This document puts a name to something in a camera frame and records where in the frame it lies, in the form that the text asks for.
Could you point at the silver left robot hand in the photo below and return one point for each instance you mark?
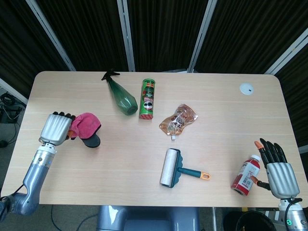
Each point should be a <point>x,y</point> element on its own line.
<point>55,130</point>

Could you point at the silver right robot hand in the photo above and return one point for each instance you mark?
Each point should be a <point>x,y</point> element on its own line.
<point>281,176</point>

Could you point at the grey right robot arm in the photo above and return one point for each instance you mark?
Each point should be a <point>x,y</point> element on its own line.
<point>294,216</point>

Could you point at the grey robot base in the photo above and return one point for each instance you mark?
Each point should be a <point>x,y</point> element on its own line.
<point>146,219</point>

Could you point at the red drink bottle white cap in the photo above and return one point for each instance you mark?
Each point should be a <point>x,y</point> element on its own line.
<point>246,175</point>

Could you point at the black waste bin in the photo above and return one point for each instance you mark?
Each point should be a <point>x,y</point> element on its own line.
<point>250,222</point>

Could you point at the green plastic spray bottle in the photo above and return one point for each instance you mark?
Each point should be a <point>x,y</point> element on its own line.
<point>122,98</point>

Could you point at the green Pringles can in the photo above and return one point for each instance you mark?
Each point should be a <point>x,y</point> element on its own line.
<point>148,98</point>

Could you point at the brown sauce spout pouch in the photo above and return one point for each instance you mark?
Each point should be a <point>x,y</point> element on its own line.
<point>179,119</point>

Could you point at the white partition post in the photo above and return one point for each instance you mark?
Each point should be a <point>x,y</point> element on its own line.
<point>13,91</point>
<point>202,36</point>
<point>50,36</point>
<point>286,54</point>
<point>127,36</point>

